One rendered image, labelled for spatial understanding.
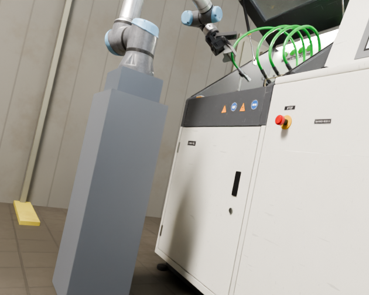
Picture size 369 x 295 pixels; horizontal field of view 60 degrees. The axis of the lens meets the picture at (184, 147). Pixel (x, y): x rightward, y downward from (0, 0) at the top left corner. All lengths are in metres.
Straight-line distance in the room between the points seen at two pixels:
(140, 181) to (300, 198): 0.58
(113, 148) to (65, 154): 1.76
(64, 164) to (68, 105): 0.52
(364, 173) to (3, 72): 2.57
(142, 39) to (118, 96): 0.28
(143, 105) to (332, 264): 0.81
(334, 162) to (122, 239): 0.79
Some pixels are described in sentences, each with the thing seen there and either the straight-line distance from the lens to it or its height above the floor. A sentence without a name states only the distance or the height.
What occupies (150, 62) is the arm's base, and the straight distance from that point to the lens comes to 1.34.
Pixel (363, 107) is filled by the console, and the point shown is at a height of 0.84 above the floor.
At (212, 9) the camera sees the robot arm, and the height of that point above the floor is 1.37.
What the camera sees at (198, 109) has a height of 0.88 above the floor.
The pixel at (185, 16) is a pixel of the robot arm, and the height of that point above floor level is 1.35.
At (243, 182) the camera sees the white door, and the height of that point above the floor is 0.56.
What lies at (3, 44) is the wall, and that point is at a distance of 2.94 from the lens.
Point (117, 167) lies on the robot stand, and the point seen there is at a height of 0.52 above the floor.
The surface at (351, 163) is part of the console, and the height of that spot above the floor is 0.68.
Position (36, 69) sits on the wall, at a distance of 2.92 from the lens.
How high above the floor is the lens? 0.58
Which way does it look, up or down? 3 degrees up
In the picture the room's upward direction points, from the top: 12 degrees clockwise
